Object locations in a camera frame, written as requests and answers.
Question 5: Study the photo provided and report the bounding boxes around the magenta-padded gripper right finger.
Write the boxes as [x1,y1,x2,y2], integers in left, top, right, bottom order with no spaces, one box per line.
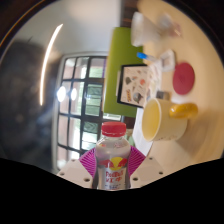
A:
[127,145,165,190]

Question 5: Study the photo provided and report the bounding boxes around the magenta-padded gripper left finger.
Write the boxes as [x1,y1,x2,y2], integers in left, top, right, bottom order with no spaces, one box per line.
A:
[57,147,98,190]

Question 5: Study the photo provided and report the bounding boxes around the red-capped clear drink bottle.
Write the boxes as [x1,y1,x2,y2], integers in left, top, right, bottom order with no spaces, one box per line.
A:
[94,121,132,191]

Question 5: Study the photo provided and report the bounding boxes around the hanging pendant lamps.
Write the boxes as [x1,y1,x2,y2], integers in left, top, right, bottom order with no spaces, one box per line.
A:
[55,84,78,103]

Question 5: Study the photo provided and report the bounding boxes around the black tablet with stickers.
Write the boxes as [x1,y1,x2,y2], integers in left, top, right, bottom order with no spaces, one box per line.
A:
[116,64,158,108]

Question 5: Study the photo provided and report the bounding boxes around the flat round red coaster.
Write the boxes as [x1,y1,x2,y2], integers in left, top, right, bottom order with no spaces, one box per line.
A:
[172,61,196,96]

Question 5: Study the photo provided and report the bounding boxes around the curved linear ceiling light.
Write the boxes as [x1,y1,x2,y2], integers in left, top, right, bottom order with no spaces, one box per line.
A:
[39,23,64,107]

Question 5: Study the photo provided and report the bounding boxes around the small blue-capped white bottle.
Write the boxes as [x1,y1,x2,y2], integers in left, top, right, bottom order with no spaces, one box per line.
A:
[136,51,158,64]

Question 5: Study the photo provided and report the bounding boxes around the green upholstered bench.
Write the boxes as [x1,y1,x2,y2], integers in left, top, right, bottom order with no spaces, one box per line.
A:
[103,26,143,118]

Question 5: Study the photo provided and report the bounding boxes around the white bowl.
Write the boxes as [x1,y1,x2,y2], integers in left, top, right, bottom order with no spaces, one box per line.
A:
[130,11,161,48]

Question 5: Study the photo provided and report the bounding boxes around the cream mug with yellow handle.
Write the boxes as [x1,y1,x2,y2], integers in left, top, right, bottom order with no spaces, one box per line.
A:
[141,97,199,143]

